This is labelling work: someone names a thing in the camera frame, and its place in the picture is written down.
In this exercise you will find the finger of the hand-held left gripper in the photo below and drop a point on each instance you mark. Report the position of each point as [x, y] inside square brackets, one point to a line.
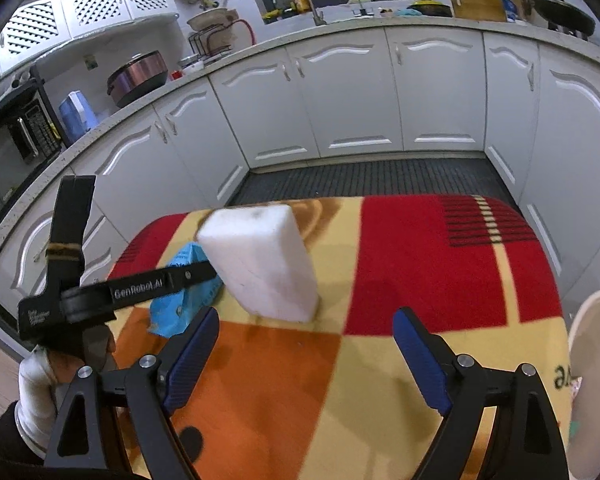
[192, 274]

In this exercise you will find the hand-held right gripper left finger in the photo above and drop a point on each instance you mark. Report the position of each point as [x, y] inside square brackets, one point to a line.
[190, 355]

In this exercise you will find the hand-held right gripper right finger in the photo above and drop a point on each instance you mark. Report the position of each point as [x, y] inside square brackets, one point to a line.
[422, 355]

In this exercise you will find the blue snack packet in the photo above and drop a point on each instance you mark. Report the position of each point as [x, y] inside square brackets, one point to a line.
[180, 310]

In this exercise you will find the white foam block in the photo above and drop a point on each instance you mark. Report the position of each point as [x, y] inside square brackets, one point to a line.
[260, 260]

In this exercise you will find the beige trash bin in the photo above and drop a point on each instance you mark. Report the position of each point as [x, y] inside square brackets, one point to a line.
[597, 360]

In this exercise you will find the person's left hand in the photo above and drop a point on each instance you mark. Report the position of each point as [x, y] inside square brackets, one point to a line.
[37, 400]

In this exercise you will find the black microwave oven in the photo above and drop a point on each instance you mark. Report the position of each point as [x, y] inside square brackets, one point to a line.
[15, 150]

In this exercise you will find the dark ribbed floor mat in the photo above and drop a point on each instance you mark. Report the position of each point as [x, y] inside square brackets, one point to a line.
[370, 180]

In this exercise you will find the blue water jug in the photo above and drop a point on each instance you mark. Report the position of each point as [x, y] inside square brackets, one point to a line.
[77, 115]

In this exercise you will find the copper rice cooker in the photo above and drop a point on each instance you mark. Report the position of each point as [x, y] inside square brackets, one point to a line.
[137, 77]

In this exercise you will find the white lower kitchen cabinets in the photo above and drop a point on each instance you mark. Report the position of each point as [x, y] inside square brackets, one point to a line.
[355, 95]

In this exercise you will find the beige ceramic pot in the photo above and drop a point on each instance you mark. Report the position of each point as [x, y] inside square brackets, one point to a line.
[210, 19]

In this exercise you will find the white lattice upper cabinets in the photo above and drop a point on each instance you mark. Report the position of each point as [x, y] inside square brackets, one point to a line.
[95, 7]

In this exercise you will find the curved steel faucet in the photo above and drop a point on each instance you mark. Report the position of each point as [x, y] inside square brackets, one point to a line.
[316, 12]

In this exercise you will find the small yellow oil bottle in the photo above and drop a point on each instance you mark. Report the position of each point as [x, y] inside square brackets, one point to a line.
[298, 0]

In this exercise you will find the small steel tap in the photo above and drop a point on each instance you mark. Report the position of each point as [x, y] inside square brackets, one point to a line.
[362, 10]

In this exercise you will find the yellow casserole pot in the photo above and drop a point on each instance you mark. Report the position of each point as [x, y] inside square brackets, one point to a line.
[430, 9]

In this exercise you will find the blue white carton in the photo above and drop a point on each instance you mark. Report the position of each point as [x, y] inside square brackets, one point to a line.
[508, 10]

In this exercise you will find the black wok with lid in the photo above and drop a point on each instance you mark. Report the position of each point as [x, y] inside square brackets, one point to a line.
[560, 15]

